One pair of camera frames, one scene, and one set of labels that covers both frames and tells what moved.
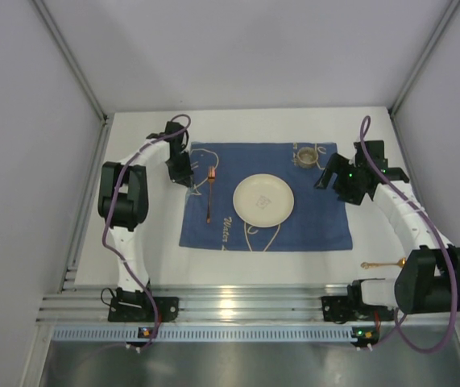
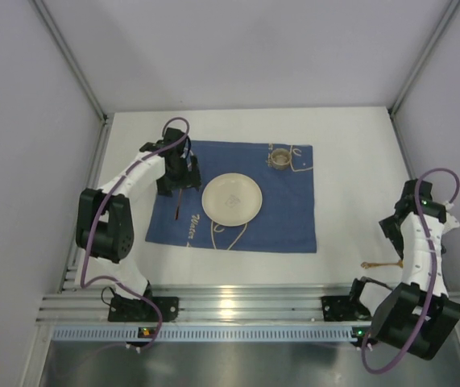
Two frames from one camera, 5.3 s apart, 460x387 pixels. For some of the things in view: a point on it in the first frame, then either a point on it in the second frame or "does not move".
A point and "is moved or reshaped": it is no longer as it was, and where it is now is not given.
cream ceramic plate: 263,201 -> 231,199
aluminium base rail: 214,302 does not move
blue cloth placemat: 318,221 is moved or reshaped
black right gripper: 337,173 -> 392,235
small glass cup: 307,157 -> 280,158
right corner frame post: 453,8 does not move
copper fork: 211,177 -> 176,216
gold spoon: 399,264 does not move
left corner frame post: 71,58 does not move
